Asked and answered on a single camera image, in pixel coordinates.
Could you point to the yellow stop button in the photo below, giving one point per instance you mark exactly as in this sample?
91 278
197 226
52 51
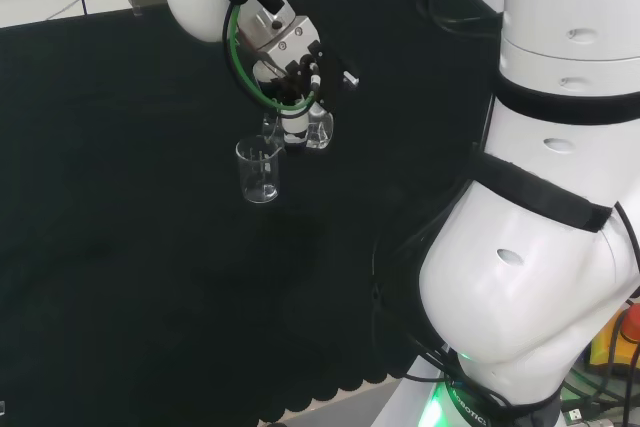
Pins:
600 352

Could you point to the clear cloth clip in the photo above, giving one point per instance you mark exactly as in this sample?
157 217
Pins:
136 11

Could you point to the clear glass beaker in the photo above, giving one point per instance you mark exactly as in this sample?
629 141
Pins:
320 133
257 184

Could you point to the black table cloth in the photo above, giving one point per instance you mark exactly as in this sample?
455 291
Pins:
125 272

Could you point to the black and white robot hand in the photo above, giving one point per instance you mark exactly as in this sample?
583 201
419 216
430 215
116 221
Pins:
295 122

